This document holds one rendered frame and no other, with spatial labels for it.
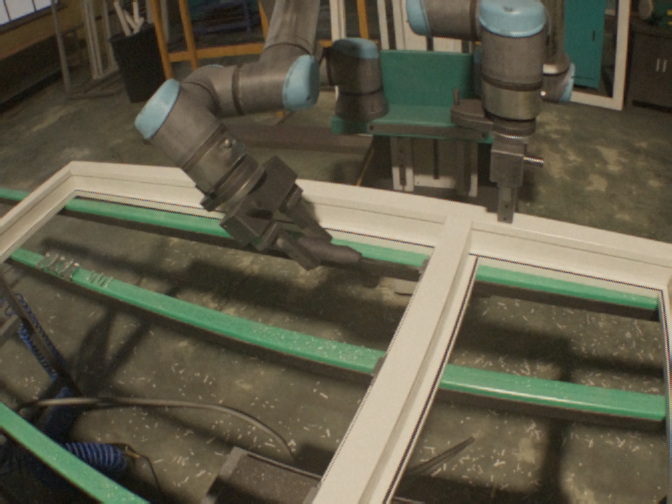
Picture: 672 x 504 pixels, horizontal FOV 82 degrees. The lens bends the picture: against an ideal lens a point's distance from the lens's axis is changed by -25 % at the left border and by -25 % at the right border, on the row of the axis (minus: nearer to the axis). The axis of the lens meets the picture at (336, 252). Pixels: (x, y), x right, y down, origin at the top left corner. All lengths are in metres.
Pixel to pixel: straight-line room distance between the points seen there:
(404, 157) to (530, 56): 1.35
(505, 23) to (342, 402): 1.36
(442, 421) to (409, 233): 0.91
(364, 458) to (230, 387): 1.33
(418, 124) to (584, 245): 0.97
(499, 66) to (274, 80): 0.33
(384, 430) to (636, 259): 0.50
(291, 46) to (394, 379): 0.52
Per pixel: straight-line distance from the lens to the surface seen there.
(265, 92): 0.75
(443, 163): 1.98
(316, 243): 0.75
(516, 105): 0.66
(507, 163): 0.68
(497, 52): 0.65
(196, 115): 0.69
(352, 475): 0.50
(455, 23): 0.77
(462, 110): 0.70
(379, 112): 1.67
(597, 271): 0.83
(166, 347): 2.04
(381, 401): 0.55
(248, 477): 0.92
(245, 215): 0.69
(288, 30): 0.83
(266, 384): 1.78
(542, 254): 0.81
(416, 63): 1.73
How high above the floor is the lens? 1.39
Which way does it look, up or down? 38 degrees down
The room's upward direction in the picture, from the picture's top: 8 degrees counter-clockwise
